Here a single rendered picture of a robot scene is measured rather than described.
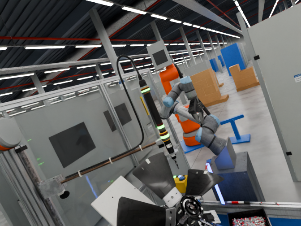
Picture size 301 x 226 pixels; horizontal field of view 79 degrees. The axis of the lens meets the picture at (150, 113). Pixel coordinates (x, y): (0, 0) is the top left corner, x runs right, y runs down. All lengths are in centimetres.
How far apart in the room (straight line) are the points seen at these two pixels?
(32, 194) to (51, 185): 10
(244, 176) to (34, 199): 132
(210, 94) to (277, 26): 659
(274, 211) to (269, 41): 175
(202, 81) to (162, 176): 793
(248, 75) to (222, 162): 856
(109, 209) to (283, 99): 221
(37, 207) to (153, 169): 60
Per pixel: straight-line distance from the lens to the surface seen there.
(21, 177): 112
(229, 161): 158
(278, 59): 256
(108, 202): 117
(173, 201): 104
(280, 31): 255
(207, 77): 875
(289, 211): 147
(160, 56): 471
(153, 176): 108
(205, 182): 118
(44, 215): 118
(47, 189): 110
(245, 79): 999
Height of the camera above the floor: 181
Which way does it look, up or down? 7 degrees down
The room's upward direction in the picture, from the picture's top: 23 degrees counter-clockwise
